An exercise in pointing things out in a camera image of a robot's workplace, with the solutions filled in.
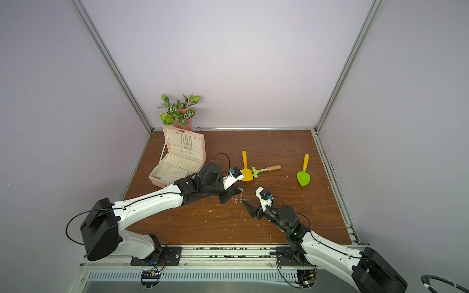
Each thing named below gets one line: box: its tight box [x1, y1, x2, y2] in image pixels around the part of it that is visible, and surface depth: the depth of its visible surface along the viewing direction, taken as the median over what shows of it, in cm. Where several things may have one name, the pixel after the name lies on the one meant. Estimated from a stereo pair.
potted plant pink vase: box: [156, 93, 201, 131], surface depth 96 cm
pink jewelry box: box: [148, 125, 207, 189], surface depth 96 cm
